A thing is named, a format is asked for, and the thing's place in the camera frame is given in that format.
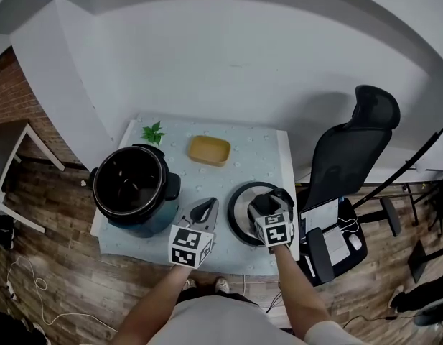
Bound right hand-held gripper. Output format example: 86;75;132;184
247;188;297;249

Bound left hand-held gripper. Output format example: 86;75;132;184
167;196;221;270

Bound silver black pressure cooker lid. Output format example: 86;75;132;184
227;181;297;247

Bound dark teal pressure cooker pot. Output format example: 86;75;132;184
89;143;182;239

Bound person's right forearm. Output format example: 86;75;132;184
274;244;332;337

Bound person's left forearm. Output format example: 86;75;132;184
113;264;193;345

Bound light blue floral tablecloth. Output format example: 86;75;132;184
98;112;297;276

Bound yellow rectangular container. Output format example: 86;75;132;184
187;134;232;167

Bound silver laptop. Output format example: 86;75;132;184
299;198;351;267

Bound person's black trousers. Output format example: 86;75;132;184
177;288;258;305

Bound black mesh office chair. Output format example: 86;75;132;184
296;84;402;288

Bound small green plant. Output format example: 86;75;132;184
140;121;167;146

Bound person's grey shirt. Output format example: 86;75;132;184
145;295;369;345

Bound whiteboard on black stand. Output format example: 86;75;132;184
352;116;443;229

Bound black flat-foot stand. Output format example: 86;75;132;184
407;239;443;284

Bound grey round base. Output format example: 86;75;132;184
413;296;443;328

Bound white power strip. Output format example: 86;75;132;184
4;280;19;301

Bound dark table with white legs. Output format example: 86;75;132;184
0;120;66;234

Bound thin white charging cable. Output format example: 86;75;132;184
337;216;360;234

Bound black cable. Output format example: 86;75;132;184
266;282;398;332

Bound long white power cable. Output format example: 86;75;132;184
5;255;118;332

